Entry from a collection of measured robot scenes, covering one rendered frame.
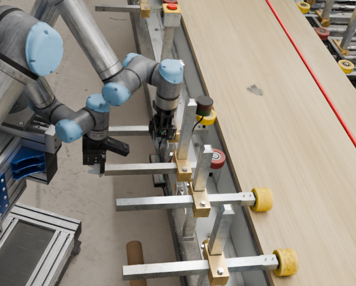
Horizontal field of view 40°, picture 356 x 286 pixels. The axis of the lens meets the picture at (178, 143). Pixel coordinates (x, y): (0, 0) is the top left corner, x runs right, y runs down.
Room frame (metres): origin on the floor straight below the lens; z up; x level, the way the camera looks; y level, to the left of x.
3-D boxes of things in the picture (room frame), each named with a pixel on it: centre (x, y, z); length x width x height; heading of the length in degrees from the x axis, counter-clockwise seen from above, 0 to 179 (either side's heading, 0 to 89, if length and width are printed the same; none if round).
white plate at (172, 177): (1.38, 0.01, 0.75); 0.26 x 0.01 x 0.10; 16
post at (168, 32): (1.85, 0.12, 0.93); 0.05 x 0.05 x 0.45; 16
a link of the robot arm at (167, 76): (1.25, 0.06, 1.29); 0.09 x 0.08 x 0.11; 71
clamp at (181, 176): (1.34, -0.03, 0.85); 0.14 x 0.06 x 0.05; 16
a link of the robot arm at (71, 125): (1.15, 0.34, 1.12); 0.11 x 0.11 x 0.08; 59
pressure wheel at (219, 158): (1.35, -0.15, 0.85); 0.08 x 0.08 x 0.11
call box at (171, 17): (1.85, 0.12, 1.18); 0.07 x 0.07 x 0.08; 16
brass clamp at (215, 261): (0.86, -0.17, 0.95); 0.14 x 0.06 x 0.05; 16
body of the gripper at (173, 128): (1.25, 0.06, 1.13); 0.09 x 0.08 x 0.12; 16
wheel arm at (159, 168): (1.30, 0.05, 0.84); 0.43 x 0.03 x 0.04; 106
